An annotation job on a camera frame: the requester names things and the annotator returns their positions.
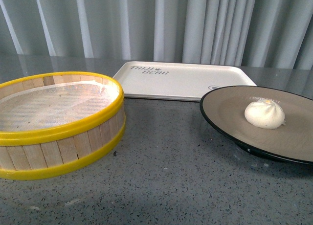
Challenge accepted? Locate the white steamed bun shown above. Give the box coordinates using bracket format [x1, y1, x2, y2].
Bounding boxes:
[244, 99, 285, 130]

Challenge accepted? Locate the beige plate with black rim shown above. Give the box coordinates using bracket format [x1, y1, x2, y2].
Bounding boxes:
[200, 86, 313, 165]

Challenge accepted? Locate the cream rectangular serving tray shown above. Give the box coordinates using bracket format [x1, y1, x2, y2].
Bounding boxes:
[114, 61, 255, 101]

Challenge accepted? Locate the bamboo steamer with yellow rims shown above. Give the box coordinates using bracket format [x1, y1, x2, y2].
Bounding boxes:
[0, 71, 126, 180]

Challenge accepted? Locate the white steamer liner cloth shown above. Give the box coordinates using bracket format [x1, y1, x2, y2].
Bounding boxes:
[0, 81, 119, 132]

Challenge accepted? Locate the grey pleated curtain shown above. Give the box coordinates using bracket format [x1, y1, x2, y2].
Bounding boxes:
[0, 0, 313, 70]

